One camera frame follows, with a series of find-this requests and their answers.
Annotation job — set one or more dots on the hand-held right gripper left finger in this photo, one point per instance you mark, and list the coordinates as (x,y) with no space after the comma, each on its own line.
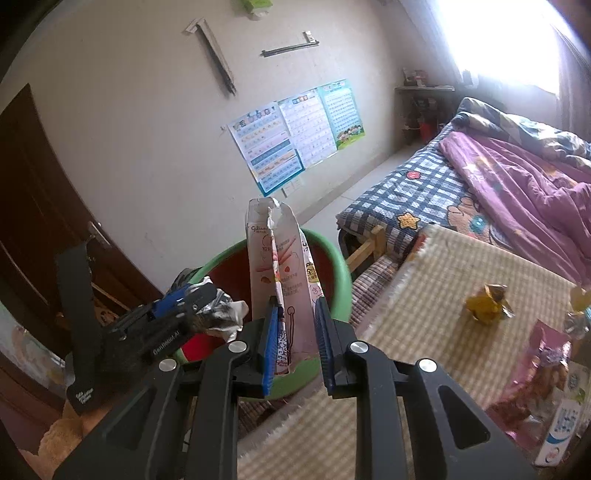
(270,353)

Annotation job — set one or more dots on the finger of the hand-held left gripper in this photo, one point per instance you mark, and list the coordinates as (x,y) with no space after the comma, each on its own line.
(183,278)
(171,304)

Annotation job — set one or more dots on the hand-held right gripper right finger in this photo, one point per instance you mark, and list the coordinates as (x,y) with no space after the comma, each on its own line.
(323,346)

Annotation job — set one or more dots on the green red plastic bin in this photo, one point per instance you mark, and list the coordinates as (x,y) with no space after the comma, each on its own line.
(339,281)

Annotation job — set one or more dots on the pale printed cloth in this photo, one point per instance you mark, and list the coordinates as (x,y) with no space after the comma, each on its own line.
(27,350)

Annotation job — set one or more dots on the tan plush toy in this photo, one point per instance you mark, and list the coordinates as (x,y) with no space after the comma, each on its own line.
(60,443)

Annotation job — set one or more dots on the beige woven mat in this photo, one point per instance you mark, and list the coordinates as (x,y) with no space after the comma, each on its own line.
(438,295)

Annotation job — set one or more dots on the brown wooden door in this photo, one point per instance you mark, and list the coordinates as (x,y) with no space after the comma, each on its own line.
(37,194)

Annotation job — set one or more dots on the blue checked bed sheet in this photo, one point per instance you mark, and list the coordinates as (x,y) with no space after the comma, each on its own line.
(415,194)

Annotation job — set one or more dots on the pink snack bag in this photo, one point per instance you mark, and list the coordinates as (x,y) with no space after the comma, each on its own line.
(540,369)

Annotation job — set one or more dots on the red container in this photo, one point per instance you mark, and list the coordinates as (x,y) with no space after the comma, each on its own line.
(427,131)

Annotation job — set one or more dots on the purple blanket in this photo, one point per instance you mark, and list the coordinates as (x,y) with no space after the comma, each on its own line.
(521,194)

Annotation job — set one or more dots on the white blue carton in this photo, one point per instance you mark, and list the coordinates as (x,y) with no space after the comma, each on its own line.
(565,415)

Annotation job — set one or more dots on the yellow silver crumpled wrapper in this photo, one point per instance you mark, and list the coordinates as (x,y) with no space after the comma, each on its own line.
(579,318)

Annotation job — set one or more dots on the green white packet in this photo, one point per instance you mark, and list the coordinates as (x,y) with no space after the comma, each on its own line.
(256,5)

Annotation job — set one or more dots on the patchwork quilt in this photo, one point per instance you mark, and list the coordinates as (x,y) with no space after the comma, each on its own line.
(521,129)

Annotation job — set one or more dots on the bright window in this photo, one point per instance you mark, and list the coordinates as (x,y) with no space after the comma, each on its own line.
(498,37)

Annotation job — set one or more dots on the pink curtain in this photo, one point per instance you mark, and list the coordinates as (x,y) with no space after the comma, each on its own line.
(575,83)

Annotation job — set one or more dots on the wooden bed frame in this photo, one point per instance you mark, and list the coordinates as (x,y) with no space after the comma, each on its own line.
(369,249)

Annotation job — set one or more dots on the white wall sockets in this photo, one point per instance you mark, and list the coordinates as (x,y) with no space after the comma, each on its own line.
(293,187)

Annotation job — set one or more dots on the blue wall poster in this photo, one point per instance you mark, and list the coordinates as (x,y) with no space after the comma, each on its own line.
(265,147)

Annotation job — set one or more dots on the white wall poster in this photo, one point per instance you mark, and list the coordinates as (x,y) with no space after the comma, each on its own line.
(307,127)

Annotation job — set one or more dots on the long metal wall rail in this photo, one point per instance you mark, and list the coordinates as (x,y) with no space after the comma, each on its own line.
(214,55)

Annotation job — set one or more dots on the green wall poster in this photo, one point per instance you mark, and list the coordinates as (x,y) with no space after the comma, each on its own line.
(341,113)

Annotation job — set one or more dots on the short metal wall rail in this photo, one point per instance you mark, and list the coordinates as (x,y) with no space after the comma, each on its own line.
(288,47)

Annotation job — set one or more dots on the dark wall shelf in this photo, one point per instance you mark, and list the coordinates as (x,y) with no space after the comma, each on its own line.
(422,90)

